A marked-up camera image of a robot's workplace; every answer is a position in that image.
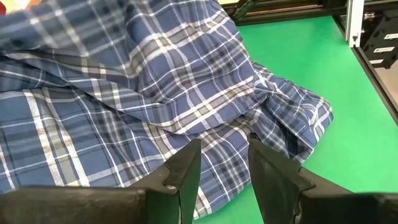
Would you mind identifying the black box with white labels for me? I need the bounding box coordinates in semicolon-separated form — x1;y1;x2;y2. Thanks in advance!
362;15;398;70

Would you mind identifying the blue plaid shirt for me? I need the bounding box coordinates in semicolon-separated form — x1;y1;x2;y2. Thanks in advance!
0;0;334;218

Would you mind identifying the green table mat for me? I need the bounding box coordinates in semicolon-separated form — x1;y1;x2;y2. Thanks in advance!
192;15;398;224

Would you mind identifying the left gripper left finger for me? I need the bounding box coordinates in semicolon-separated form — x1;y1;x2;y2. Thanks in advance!
0;138;202;224

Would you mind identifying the black aluminium table frame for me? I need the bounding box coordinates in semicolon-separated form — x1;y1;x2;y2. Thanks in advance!
223;0;398;125

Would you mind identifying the black cable sleeve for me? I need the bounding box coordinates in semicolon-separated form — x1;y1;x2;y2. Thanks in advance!
233;0;259;20

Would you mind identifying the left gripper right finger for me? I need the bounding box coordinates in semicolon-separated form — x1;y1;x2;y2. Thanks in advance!
248;133;398;224

